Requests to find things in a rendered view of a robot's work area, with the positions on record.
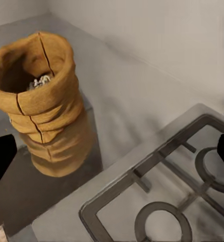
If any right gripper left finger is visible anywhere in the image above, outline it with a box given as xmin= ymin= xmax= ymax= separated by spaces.
xmin=0 ymin=134 xmax=17 ymax=180

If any popcorn bag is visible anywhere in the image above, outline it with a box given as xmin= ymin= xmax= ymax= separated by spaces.
xmin=0 ymin=32 xmax=84 ymax=144

